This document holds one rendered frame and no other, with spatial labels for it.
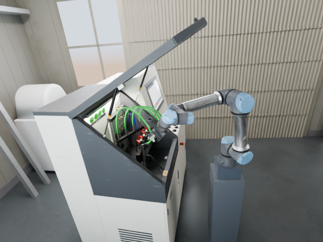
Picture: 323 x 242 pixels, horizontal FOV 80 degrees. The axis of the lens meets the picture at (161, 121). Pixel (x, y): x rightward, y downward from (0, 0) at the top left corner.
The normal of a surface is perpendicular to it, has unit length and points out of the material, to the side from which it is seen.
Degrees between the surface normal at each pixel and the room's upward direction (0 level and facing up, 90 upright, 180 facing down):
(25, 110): 80
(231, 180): 0
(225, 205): 90
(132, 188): 90
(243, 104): 82
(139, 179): 90
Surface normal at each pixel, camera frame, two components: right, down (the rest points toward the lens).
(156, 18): -0.09, 0.43
